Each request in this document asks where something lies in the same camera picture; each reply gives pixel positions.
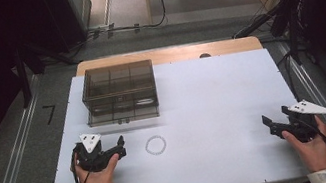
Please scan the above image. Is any black metal stand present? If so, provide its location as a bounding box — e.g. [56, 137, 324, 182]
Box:
[9, 35, 84, 110]

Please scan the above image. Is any dark cabinet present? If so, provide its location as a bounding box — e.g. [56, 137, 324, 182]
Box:
[41, 0, 100, 56]

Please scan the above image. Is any smoky transparent drawer box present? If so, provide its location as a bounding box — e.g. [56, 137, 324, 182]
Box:
[76, 58, 162, 130]

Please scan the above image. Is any white table cover board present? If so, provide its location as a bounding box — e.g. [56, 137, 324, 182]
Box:
[26, 38, 312, 183]

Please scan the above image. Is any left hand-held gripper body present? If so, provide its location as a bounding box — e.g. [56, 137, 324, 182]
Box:
[71, 129, 112, 175]

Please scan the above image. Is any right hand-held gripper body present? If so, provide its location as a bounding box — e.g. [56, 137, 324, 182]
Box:
[280, 95, 326, 147]

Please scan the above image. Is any black hanging cable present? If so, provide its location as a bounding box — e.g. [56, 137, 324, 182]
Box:
[80, 0, 173, 42]

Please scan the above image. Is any person's right hand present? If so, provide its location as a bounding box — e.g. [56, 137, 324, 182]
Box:
[280, 113, 326, 177]

